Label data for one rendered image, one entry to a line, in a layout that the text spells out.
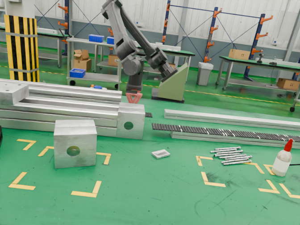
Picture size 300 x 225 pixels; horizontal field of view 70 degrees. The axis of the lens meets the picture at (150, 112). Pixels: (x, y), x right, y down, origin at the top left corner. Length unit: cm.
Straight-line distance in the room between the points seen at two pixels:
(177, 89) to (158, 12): 721
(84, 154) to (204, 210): 32
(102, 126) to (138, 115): 13
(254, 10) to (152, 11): 356
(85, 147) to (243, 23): 857
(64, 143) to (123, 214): 22
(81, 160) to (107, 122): 19
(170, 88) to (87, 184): 84
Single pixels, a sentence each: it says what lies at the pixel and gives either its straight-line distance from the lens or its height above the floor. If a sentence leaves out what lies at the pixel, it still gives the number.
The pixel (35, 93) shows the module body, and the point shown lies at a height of 84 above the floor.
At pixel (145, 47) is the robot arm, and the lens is 129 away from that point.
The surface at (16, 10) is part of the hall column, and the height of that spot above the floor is 119.
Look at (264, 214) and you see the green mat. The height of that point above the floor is 78.
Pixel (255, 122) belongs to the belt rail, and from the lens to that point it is 112.
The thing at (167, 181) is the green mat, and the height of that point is 78.
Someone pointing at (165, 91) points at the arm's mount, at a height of 82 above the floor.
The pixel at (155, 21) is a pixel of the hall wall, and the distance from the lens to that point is 839.
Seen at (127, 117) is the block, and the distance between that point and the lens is 71.
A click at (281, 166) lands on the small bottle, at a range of 75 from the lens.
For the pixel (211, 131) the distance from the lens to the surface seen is 84.
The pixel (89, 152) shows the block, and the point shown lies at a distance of 58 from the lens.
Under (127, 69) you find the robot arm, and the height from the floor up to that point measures 99.
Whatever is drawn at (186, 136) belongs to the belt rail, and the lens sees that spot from 80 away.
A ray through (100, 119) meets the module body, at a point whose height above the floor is 84.
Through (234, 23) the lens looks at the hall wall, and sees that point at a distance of 882.
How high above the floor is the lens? 113
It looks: 20 degrees down
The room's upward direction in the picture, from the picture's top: 8 degrees clockwise
